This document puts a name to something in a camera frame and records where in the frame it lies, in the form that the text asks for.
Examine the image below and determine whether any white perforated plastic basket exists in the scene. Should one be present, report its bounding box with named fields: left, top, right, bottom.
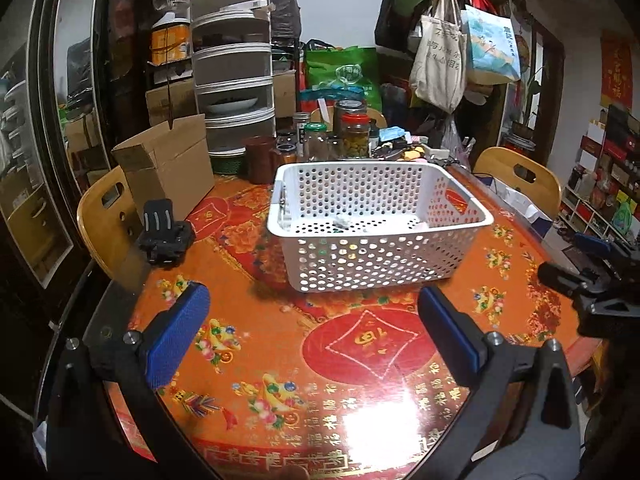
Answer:
left=267, top=159, right=494, bottom=292

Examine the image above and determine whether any red lidded glass jar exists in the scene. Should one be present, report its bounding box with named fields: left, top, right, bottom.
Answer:
left=340, top=113, right=370, bottom=158

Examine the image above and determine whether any green shopping bag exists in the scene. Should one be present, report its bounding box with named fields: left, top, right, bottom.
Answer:
left=299, top=40, right=382, bottom=112

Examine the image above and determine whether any black phone stand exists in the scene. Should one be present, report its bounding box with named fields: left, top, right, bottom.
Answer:
left=138, top=198, right=195, bottom=268

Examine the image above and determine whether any beige canvas tote bag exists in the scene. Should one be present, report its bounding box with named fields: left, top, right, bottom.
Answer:
left=409, top=0, right=468, bottom=114

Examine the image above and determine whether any red wall hanging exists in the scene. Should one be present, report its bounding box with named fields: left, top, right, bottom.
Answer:
left=601, top=32, right=634, bottom=110

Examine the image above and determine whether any left wooden chair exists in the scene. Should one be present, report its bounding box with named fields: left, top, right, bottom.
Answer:
left=77, top=166, right=142, bottom=278

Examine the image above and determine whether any brown cardboard box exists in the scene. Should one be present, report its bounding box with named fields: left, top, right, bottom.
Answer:
left=112, top=115, right=214, bottom=220

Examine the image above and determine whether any right wooden chair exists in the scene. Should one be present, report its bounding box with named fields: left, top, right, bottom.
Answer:
left=473, top=146, right=562, bottom=220

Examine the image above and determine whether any dark brown cylindrical container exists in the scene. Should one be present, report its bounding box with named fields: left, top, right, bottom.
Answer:
left=245, top=136, right=276, bottom=184

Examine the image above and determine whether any blue white paper bag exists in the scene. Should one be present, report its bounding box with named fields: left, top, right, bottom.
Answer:
left=461, top=6, right=521, bottom=86

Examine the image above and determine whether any white stacked drawer tower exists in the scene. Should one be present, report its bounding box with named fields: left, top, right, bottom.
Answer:
left=190, top=0, right=276, bottom=157

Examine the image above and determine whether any wooden chair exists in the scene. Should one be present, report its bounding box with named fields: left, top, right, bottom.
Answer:
left=77, top=166, right=142, bottom=278
left=473, top=146, right=562, bottom=220

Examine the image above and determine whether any shelf with colourful boxes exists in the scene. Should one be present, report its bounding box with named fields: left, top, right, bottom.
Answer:
left=559, top=104, right=639, bottom=246

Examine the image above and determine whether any red patterned tablecloth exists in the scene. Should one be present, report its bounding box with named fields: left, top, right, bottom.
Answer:
left=106, top=171, right=601, bottom=480

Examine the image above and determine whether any white printed snack packet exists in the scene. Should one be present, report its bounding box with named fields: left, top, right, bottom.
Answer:
left=445, top=188, right=469, bottom=214

